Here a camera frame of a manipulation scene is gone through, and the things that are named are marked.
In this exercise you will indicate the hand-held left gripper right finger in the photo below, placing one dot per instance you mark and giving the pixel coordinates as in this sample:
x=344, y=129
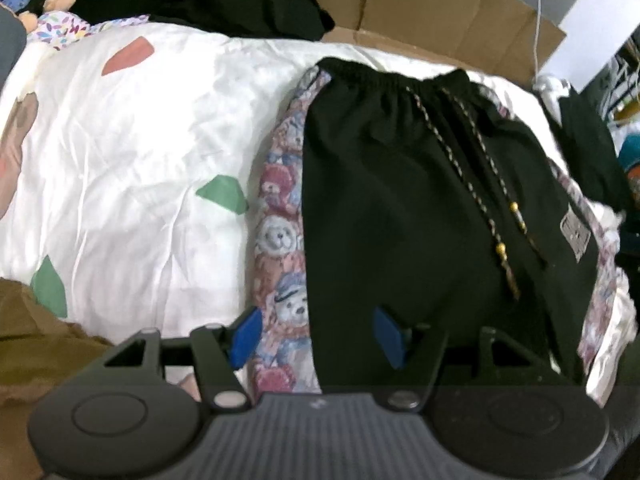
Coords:
x=387, y=337

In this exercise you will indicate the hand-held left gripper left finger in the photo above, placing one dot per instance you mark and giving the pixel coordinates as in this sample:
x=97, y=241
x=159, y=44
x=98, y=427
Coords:
x=246, y=337

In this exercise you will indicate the black shorts with bear-print trim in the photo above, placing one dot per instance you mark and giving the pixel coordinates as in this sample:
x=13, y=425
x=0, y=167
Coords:
x=400, y=185

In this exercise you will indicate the brown garment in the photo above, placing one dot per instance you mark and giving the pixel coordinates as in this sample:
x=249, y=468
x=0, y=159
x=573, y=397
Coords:
x=35, y=350

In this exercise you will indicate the cream bear print blanket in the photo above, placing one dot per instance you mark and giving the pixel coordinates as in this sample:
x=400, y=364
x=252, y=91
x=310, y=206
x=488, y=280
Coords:
x=125, y=160

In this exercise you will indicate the folded black garment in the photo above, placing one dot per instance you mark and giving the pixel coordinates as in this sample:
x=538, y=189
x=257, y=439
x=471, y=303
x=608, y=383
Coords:
x=585, y=150

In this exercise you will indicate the white garment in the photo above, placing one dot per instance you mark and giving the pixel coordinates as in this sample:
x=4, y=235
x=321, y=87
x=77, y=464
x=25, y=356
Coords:
x=547, y=87

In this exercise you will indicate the teal cushion with plaid bear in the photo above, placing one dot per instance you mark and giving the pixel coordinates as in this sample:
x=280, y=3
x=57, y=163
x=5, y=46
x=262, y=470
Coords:
x=631, y=160

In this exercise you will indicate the flat cardboard sheet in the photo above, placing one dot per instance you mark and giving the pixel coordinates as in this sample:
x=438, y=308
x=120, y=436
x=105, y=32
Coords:
x=425, y=15

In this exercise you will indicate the crumpled black garment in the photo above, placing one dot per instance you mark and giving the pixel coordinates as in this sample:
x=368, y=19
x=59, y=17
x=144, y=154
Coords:
x=240, y=0

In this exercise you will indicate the floral print cloth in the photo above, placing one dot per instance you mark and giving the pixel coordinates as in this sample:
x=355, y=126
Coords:
x=65, y=27

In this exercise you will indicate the grey pillow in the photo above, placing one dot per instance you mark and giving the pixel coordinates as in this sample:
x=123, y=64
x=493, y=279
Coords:
x=10, y=40

